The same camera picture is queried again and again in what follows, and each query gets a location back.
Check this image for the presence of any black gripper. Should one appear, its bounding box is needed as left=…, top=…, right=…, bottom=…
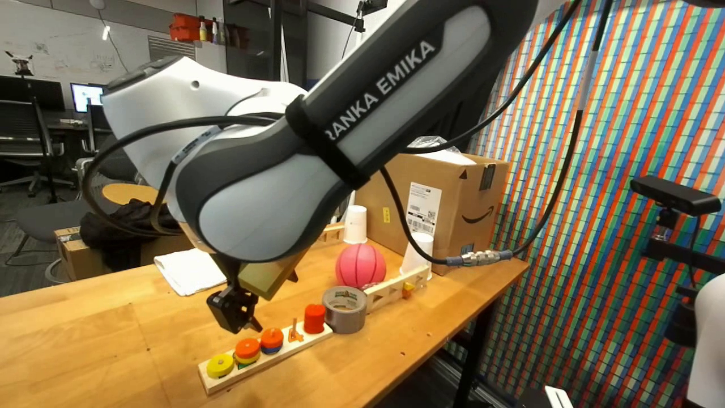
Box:
left=207, top=258, right=265, bottom=336

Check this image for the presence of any grey duct tape roll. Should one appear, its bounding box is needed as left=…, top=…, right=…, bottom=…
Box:
left=323, top=283, right=371, bottom=339

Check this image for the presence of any pink toy basketball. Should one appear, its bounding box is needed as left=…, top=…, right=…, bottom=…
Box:
left=333, top=240, right=391, bottom=293

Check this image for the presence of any plastic-wrapped wooden sorter board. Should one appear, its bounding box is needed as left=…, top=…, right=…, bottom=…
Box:
left=363, top=264, right=436, bottom=313

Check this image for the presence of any white paper sheet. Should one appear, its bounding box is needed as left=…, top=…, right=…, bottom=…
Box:
left=154, top=247, right=230, bottom=299

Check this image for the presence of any wooden shape sorter board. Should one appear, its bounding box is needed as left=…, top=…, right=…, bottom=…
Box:
left=320, top=220, right=351, bottom=245

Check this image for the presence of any black backpack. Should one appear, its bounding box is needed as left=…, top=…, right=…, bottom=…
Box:
left=79, top=198, right=189, bottom=273

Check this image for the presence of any white paper cup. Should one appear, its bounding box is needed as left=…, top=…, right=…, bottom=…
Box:
left=400, top=230, right=438, bottom=280
left=343, top=205, right=371, bottom=247

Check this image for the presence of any low brown cardboard box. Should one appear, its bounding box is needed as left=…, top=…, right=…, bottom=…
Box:
left=53, top=224, right=198, bottom=283

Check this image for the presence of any Amazon cardboard box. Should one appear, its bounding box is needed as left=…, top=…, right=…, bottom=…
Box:
left=351, top=146, right=513, bottom=280

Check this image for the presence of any lit computer monitor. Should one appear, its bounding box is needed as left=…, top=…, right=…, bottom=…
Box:
left=70, top=81, right=106, bottom=117

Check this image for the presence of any black office chair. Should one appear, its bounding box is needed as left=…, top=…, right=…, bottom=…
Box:
left=0, top=97, right=79, bottom=205

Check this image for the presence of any red container on shelf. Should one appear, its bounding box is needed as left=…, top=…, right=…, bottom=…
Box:
left=169, top=12, right=205, bottom=45

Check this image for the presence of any white rounded object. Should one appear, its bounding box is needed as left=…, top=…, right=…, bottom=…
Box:
left=684, top=273, right=725, bottom=408

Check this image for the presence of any orange and green ring stack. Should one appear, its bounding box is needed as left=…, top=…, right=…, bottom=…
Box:
left=231, top=336, right=263, bottom=369

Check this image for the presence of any orange and blue ring stack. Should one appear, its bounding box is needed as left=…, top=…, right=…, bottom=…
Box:
left=259, top=327, right=286, bottom=356

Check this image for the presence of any red ring stack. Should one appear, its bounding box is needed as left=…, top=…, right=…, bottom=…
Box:
left=302, top=302, right=328, bottom=339

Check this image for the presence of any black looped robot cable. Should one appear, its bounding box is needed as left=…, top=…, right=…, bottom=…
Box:
left=79, top=111, right=293, bottom=238

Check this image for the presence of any black metal table frame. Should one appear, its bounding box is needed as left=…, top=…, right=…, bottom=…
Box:
left=451, top=299, right=496, bottom=408

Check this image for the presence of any black cable with silver connector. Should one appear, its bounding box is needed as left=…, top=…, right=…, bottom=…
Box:
left=377, top=0, right=610, bottom=271

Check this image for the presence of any black camera stand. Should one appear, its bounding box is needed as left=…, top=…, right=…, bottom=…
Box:
left=642, top=212, right=725, bottom=349

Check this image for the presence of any black bar camera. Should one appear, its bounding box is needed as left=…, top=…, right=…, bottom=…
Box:
left=627, top=174, right=724, bottom=217

